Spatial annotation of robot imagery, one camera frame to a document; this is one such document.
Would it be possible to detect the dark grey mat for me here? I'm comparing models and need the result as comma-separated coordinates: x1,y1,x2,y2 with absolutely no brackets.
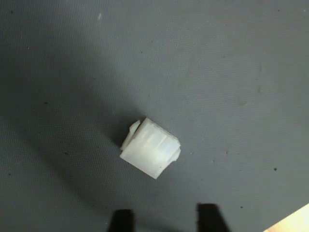
0,0,309,232

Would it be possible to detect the small white plastic terminal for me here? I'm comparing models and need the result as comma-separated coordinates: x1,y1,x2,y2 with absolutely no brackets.
119,117,182,180

